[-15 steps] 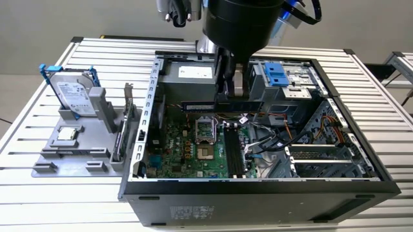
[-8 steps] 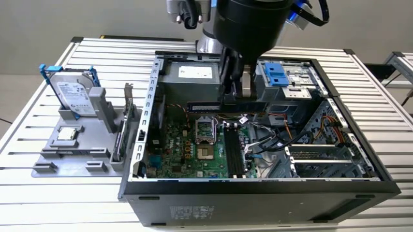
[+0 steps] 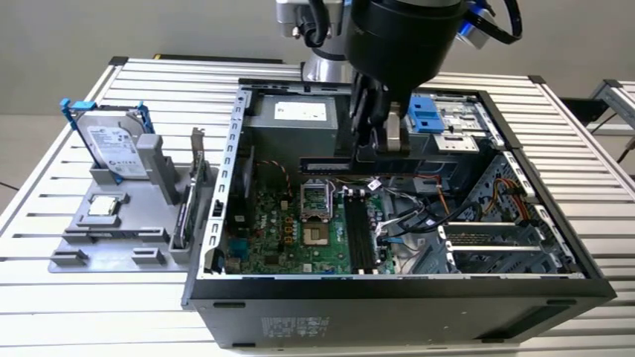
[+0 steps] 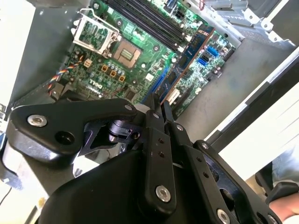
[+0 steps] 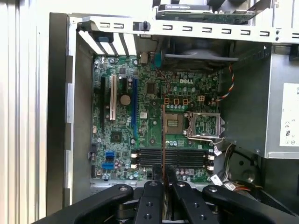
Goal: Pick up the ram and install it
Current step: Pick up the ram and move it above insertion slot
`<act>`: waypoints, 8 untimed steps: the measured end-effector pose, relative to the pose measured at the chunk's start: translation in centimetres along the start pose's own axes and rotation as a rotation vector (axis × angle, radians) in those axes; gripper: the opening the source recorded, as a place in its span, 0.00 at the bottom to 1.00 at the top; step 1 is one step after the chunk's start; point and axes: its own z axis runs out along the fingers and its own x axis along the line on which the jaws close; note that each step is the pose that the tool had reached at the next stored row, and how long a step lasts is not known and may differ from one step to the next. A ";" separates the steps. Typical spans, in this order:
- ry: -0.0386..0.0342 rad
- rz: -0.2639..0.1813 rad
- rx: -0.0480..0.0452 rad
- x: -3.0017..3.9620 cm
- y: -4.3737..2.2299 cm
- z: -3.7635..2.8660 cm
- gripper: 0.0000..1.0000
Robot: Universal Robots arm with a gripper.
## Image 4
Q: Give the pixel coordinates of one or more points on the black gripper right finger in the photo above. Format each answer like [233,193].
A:
[191,154]

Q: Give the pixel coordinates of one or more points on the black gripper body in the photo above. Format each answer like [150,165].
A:
[105,198]

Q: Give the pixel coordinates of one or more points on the dark RAM stick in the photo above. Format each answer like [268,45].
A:
[187,58]

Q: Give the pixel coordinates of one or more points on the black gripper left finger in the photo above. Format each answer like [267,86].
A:
[70,114]

